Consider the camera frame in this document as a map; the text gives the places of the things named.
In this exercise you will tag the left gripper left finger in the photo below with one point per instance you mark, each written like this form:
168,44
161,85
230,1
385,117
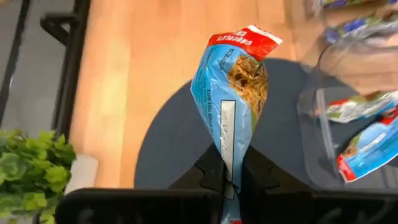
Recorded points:
208,174

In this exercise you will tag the blue red granola bar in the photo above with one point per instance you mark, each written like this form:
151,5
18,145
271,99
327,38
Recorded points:
230,93
370,149

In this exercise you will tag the white green granola bar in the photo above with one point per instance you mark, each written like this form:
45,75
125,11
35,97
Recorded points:
360,107

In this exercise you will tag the small plant in white pot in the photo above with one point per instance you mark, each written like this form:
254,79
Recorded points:
31,168

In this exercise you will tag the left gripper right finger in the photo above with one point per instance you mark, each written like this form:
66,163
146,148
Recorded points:
264,174

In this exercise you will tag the dark blue granola bar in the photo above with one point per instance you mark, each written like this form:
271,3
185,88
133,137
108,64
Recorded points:
351,27
345,2

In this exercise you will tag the black round mat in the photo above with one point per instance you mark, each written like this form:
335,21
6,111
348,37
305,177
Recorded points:
174,140

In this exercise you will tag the clear plastic bin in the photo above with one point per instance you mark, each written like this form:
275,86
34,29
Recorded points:
311,18
323,140

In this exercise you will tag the black aluminium table frame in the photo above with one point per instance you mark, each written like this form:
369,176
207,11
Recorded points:
73,62

